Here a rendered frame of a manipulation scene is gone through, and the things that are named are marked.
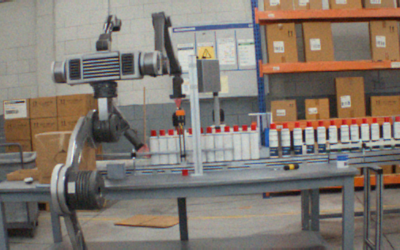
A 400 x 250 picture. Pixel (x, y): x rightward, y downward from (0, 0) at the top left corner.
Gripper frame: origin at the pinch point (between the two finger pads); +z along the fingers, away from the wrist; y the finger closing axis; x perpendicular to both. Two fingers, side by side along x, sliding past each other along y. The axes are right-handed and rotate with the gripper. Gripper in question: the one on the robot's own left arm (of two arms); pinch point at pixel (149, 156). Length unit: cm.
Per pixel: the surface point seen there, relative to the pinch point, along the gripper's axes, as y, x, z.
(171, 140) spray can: -3.1, -16.1, 2.1
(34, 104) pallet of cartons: 323, 109, -134
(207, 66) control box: -15, -61, -15
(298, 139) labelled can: -4, -71, 53
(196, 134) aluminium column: -16.0, -29.9, 9.2
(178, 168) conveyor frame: -5.7, -8.1, 16.9
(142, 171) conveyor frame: -5.4, 8.2, 4.0
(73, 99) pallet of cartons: 322, 67, -103
